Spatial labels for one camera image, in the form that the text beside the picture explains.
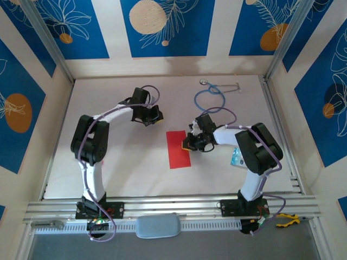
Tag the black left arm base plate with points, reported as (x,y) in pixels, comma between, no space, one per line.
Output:
(116,210)

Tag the aluminium corner post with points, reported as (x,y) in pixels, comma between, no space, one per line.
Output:
(48,43)
(287,40)

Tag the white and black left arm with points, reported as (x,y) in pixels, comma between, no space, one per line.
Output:
(92,140)

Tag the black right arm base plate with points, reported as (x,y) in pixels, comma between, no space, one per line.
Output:
(229,207)

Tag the blue stethoscope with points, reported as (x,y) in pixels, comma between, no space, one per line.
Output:
(210,109)

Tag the blue and white packet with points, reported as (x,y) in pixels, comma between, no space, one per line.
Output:
(237,158)

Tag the red paper sheet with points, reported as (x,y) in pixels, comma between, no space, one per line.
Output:
(176,155)

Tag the black electronics board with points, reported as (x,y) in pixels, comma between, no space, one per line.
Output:
(97,224)
(254,223)

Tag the grey pouch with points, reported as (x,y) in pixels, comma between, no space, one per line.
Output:
(158,226)

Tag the aluminium rail beam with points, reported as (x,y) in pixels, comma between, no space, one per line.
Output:
(168,205)

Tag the silver metal tool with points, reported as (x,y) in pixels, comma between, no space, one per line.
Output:
(51,224)

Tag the aluminium side rail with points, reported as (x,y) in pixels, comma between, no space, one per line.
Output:
(282,135)

